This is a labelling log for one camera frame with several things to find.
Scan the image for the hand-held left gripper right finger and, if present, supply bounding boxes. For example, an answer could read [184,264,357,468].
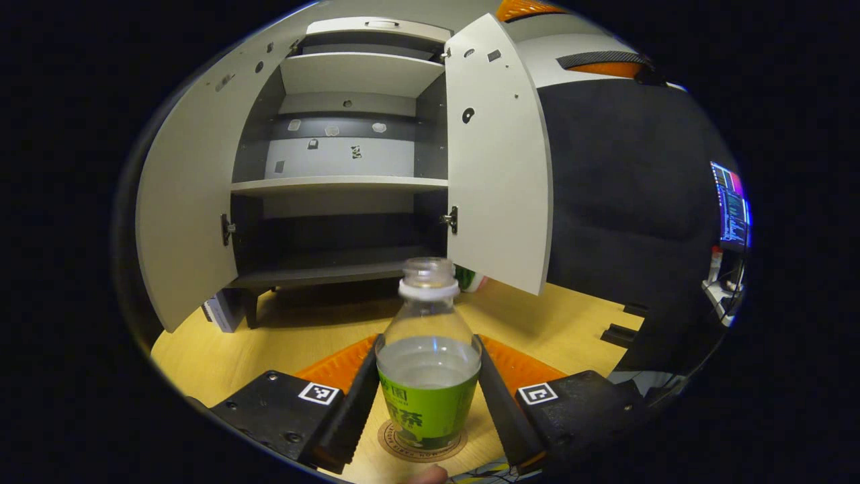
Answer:
[474,333,651,473]

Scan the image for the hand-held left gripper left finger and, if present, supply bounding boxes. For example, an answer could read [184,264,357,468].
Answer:
[208,333,384,475]

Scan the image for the round brown coaster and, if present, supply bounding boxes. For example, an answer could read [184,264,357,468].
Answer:
[376,418,469,463]

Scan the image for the green label bottle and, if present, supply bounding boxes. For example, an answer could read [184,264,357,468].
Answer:
[374,257,483,451]

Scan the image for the white cabinet door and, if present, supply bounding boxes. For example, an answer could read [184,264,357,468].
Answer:
[134,30,296,333]
[443,13,555,296]

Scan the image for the white cabinet shelf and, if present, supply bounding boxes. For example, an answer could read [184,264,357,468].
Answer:
[230,176,449,197]
[279,52,447,98]

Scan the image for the white grey cabinet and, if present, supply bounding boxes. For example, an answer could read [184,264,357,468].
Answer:
[225,17,458,330]

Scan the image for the white cabinet drawer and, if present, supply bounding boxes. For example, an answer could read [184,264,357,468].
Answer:
[306,17,452,42]

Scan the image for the green striped toy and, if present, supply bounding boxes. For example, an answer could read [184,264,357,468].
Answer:
[456,264,489,294]

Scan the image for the black backdrop cloth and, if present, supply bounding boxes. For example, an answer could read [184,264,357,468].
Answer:
[537,77,740,377]

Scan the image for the white blue book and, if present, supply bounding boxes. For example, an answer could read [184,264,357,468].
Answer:
[200,289,246,334]

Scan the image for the computer monitor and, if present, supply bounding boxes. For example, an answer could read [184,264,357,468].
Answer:
[710,161,752,254]

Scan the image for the white side table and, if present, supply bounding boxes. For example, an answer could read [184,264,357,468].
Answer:
[701,277,745,328]

